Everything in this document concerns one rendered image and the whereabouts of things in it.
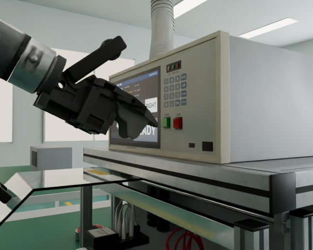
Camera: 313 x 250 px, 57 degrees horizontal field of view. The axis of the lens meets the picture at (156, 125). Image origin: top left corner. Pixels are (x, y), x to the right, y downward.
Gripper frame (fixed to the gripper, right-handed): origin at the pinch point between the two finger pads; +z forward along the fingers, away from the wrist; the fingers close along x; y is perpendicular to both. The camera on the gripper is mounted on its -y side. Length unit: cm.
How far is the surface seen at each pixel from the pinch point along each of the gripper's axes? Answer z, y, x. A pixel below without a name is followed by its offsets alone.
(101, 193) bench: 64, 22, -153
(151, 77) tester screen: -1.1, -9.7, -5.6
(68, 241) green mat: 20, 39, -64
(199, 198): 12.7, 10.2, 5.0
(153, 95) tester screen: 0.6, -6.1, -5.0
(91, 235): 6.8, 26.3, -19.6
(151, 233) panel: 27.3, 22.4, -26.1
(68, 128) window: 98, -49, -468
